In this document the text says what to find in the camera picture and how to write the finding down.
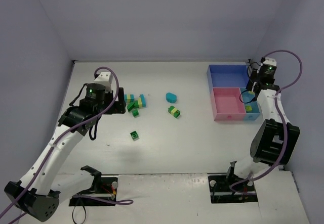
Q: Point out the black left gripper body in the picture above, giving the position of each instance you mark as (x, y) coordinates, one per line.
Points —
(119, 102)

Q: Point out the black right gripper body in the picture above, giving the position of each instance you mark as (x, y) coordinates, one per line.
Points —
(252, 83)

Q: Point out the small green lego brick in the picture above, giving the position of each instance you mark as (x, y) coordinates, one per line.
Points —
(135, 113)

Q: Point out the dark green lego brick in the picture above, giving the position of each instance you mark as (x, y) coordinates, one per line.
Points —
(134, 135)

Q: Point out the teal oval lego piece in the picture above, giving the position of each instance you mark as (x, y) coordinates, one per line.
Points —
(171, 97)

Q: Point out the green yellow lego stack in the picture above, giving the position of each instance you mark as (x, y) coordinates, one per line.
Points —
(175, 112)

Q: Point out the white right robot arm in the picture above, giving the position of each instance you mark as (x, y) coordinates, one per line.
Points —
(276, 138)

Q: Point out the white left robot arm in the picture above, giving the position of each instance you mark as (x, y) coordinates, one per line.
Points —
(36, 193)

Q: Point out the cyan yellow lego stack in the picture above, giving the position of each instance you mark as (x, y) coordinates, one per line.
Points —
(139, 102)

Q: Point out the light blue plastic bin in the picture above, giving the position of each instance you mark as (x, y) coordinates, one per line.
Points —
(248, 99)

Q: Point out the pink plastic bin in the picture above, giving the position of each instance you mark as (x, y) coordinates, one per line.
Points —
(226, 104)

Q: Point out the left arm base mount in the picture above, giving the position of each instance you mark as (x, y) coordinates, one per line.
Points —
(105, 191)

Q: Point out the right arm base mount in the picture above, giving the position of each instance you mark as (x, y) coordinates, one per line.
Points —
(221, 193)

